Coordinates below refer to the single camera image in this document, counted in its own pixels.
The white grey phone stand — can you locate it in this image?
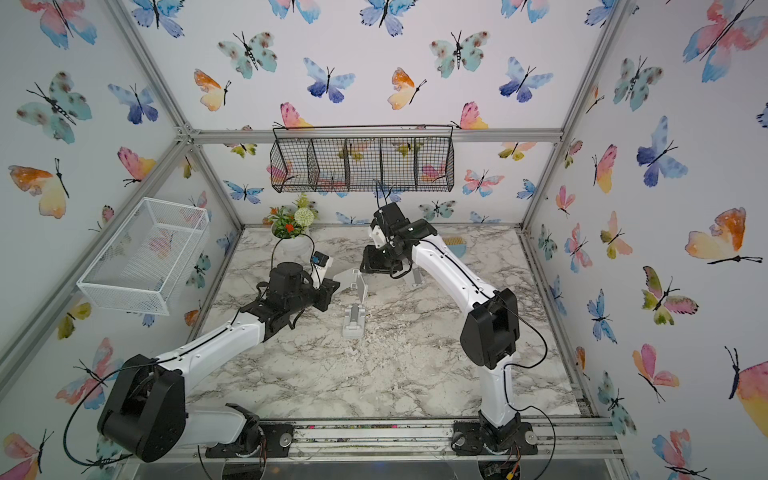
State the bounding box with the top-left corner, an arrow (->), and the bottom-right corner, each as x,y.
333,268 -> 368,305

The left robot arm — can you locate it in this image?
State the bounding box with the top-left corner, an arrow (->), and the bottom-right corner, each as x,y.
97,262 -> 340,463

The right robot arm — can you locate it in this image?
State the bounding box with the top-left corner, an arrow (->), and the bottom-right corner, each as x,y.
361,203 -> 520,428

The white flower pot with plant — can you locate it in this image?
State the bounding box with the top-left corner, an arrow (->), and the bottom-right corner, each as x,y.
267,193 -> 318,258

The blue toy brush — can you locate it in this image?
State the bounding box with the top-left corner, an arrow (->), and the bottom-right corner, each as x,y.
443,236 -> 467,258

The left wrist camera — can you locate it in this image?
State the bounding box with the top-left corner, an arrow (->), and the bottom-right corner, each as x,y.
310,250 -> 333,287

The black wire wall basket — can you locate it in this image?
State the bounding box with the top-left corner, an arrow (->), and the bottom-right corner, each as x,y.
268,124 -> 455,195

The white mesh wall basket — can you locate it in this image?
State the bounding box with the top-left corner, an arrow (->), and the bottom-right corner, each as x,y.
77,197 -> 210,316

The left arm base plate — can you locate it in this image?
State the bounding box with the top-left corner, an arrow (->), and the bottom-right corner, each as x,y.
204,403 -> 295,461

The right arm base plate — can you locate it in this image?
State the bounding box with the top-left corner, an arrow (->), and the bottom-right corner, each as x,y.
449,412 -> 538,457

